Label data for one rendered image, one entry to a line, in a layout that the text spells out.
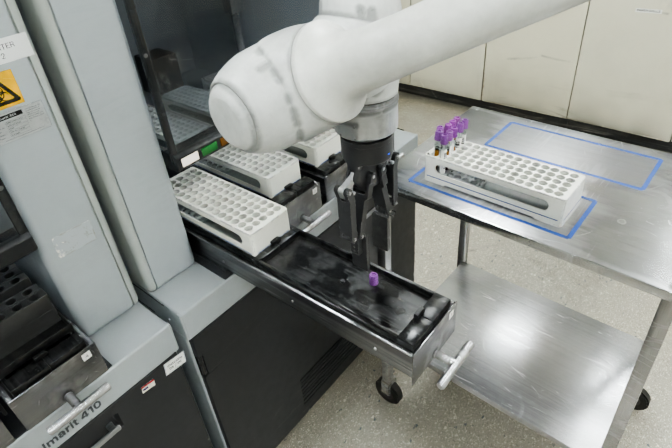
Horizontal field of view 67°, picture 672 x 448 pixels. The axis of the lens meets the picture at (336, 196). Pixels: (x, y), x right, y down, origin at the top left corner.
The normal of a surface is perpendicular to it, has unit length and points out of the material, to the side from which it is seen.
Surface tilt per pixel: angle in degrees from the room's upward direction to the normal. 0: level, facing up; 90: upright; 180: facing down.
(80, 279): 90
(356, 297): 0
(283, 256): 0
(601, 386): 0
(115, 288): 90
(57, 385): 90
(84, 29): 90
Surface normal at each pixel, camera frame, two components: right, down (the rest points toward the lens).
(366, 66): -0.36, 0.52
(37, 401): 0.77, 0.31
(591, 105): -0.65, 0.47
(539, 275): -0.07, -0.82
